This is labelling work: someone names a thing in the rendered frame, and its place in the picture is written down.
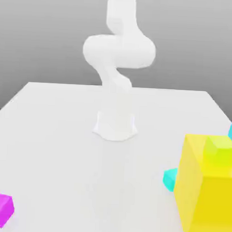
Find small turquoise cube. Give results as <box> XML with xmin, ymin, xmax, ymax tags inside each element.
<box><xmin>162</xmin><ymin>167</ymin><xmax>178</xmax><ymax>193</ymax></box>

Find small lime cube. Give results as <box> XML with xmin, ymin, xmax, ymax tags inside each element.
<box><xmin>202</xmin><ymin>136</ymin><xmax>232</xmax><ymax>170</ymax></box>

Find large yellow box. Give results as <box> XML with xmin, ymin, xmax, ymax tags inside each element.
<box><xmin>171</xmin><ymin>133</ymin><xmax>232</xmax><ymax>232</ymax></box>

